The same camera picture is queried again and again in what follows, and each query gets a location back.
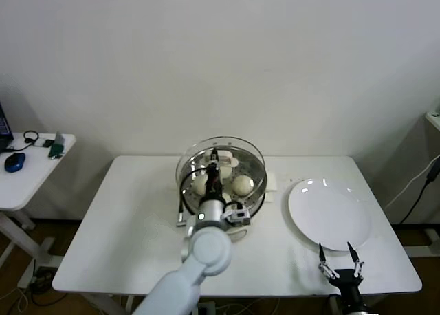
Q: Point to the small white device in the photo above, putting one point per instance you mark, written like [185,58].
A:
[39,143]

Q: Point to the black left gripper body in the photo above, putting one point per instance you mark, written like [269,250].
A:
[213,184]

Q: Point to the white electric cooking pot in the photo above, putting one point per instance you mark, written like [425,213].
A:
[271,184]

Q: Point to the small black device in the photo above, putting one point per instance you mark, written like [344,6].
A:
[48,143]

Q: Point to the white desk foot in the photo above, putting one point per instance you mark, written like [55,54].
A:
[431,241]

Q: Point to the white floor power strip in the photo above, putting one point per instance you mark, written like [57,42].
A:
[208,309]

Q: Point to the green and grey gadget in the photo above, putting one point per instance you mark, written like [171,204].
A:
[56,148]

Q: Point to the blue computer mouse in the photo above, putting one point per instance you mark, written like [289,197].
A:
[14,162]

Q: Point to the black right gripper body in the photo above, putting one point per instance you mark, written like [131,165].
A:
[348,279]

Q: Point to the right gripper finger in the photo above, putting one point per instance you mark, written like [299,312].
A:
[322,254]
[353,253]

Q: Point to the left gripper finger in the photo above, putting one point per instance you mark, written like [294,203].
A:
[213,166]
[216,157]

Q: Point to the perforated stainless steel steamer basket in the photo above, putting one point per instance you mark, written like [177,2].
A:
[256,186]

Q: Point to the dark laptop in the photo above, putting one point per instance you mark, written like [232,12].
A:
[4,129]

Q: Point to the large white plate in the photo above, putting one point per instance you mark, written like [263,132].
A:
[326,215]

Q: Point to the white side table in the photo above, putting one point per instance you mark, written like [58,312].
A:
[31,181]

